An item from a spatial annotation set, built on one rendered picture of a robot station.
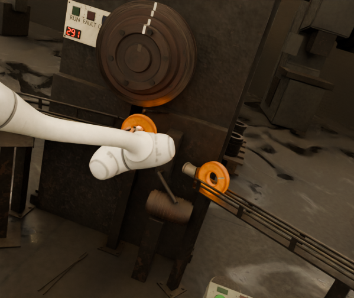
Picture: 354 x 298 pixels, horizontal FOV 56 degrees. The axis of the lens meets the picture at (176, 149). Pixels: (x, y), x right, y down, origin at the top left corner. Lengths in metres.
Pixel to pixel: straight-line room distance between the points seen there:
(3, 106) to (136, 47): 0.82
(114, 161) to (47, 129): 0.30
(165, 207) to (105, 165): 0.58
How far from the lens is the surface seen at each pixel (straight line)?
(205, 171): 1.55
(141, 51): 1.49
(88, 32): 1.82
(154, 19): 1.54
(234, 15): 1.66
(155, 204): 1.62
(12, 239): 2.06
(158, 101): 1.60
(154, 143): 1.06
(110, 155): 1.12
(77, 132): 0.94
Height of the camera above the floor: 1.38
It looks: 23 degrees down
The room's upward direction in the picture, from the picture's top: 17 degrees clockwise
